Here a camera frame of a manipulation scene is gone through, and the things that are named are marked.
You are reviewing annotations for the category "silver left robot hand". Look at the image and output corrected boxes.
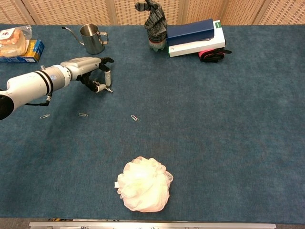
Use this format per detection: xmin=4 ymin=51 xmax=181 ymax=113
xmin=60 ymin=56 xmax=115 ymax=93

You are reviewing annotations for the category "silver magnetic bead stick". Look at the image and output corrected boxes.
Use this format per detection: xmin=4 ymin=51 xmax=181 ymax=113
xmin=93 ymin=80 xmax=114 ymax=93

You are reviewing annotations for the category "steel gooseneck pouring kettle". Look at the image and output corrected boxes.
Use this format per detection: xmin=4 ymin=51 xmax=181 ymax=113
xmin=61 ymin=24 xmax=110 ymax=55

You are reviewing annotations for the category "blue and yellow box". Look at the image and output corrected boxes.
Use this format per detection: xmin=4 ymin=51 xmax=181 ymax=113
xmin=0 ymin=39 xmax=45 ymax=63

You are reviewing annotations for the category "woven folding screen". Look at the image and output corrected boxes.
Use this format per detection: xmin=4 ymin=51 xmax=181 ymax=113
xmin=0 ymin=0 xmax=305 ymax=26

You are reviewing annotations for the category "bagged sliced bread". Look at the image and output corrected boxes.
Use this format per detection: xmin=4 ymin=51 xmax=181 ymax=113
xmin=0 ymin=24 xmax=32 ymax=58

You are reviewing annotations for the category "clear plastic bottle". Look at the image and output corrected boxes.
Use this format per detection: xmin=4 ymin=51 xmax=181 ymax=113
xmin=148 ymin=38 xmax=167 ymax=52

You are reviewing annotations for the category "grey striped knit sock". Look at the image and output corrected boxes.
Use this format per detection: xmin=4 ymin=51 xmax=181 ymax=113
xmin=135 ymin=0 xmax=168 ymax=45

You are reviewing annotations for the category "blue felt table cloth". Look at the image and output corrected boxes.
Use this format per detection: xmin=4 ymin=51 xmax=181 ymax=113
xmin=0 ymin=23 xmax=305 ymax=221

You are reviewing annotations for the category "dark blue box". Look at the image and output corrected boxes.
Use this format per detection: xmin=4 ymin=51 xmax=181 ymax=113
xmin=166 ymin=19 xmax=216 ymax=47

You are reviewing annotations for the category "white box with green label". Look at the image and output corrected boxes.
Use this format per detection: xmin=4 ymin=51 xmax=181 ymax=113
xmin=167 ymin=20 xmax=226 ymax=58

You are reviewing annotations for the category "white mesh bath loofah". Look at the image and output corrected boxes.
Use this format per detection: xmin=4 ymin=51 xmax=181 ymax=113
xmin=114 ymin=156 xmax=174 ymax=213

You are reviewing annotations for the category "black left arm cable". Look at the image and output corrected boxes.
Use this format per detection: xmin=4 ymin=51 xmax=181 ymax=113
xmin=25 ymin=93 xmax=53 ymax=107

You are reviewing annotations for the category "pink and black strap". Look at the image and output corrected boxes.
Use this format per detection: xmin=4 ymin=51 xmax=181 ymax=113
xmin=198 ymin=47 xmax=232 ymax=63

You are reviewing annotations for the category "aluminium profile rail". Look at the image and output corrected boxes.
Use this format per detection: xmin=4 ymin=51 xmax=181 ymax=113
xmin=29 ymin=221 xmax=277 ymax=229

